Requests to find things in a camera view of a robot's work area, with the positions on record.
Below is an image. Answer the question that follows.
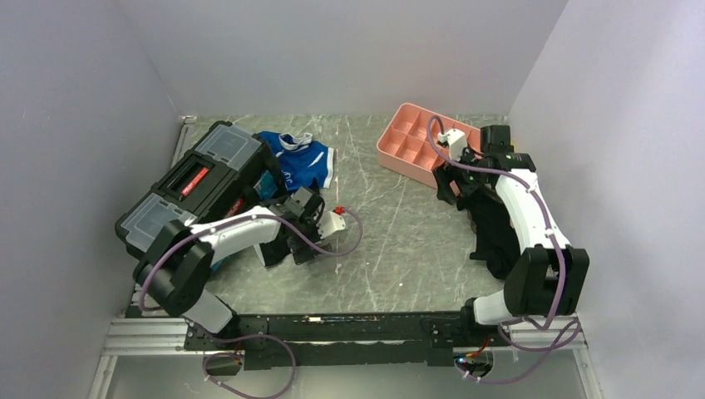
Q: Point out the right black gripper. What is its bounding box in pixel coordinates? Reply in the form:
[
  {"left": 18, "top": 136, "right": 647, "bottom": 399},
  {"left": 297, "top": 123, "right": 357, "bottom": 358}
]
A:
[{"left": 433, "top": 144, "right": 489, "bottom": 205}]

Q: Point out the black white underwear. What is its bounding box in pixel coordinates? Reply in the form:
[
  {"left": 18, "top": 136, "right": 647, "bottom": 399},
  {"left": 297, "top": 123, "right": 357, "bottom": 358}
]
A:
[{"left": 252, "top": 190, "right": 323, "bottom": 268}]

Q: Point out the pink divided organizer tray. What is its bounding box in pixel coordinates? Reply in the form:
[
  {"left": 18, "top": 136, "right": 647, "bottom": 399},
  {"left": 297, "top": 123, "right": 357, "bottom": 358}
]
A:
[{"left": 377, "top": 102, "right": 486, "bottom": 191}]

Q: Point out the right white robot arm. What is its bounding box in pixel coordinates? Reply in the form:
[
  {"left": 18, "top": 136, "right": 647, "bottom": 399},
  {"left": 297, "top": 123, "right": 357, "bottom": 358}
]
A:
[{"left": 426, "top": 116, "right": 589, "bottom": 345}]

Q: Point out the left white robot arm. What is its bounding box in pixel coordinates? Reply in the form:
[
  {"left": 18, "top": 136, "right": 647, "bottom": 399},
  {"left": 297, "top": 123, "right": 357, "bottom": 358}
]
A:
[{"left": 133, "top": 187, "right": 325, "bottom": 349}]

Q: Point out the blue white underwear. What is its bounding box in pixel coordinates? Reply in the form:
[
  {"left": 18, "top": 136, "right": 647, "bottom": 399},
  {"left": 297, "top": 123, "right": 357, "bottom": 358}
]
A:
[{"left": 259, "top": 131, "right": 335, "bottom": 191}]

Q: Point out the black cloth at right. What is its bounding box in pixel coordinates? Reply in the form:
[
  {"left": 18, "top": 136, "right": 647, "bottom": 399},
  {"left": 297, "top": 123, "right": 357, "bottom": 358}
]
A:
[{"left": 456, "top": 190, "right": 520, "bottom": 280}]

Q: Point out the black plastic toolbox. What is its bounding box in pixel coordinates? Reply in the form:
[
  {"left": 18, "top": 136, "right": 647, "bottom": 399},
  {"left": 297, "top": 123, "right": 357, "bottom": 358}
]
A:
[{"left": 115, "top": 121, "right": 287, "bottom": 259}]

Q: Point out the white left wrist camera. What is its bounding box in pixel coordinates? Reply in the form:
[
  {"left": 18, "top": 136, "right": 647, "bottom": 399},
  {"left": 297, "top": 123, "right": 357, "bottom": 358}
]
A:
[{"left": 317, "top": 210, "right": 347, "bottom": 240}]

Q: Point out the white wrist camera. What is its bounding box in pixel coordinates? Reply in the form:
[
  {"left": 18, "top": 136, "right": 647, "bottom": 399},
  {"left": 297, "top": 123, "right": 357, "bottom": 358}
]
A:
[
  {"left": 317, "top": 210, "right": 347, "bottom": 240},
  {"left": 436, "top": 128, "right": 468, "bottom": 162}
]

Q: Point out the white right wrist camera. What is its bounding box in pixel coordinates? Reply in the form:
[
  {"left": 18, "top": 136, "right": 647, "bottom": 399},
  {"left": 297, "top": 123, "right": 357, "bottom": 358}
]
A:
[{"left": 436, "top": 128, "right": 468, "bottom": 162}]

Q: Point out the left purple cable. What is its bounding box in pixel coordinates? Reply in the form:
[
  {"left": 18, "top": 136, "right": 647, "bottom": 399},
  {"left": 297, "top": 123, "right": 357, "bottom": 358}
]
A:
[{"left": 136, "top": 206, "right": 365, "bottom": 399}]

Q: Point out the purple cable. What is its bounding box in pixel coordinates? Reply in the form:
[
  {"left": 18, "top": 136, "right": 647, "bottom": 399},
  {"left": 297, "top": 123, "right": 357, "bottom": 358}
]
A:
[
  {"left": 136, "top": 206, "right": 365, "bottom": 399},
  {"left": 426, "top": 116, "right": 582, "bottom": 386}
]

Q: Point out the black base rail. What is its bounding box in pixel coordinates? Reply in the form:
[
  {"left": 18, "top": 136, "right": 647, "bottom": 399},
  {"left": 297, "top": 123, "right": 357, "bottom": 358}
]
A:
[{"left": 184, "top": 310, "right": 491, "bottom": 371}]

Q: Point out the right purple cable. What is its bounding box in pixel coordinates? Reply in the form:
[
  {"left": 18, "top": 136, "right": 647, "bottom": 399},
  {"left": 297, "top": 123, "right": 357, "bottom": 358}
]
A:
[{"left": 426, "top": 116, "right": 582, "bottom": 386}]

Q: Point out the aluminium frame rail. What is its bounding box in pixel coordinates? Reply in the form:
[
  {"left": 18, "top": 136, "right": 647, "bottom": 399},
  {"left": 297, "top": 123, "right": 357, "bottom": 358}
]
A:
[{"left": 88, "top": 318, "right": 216, "bottom": 398}]

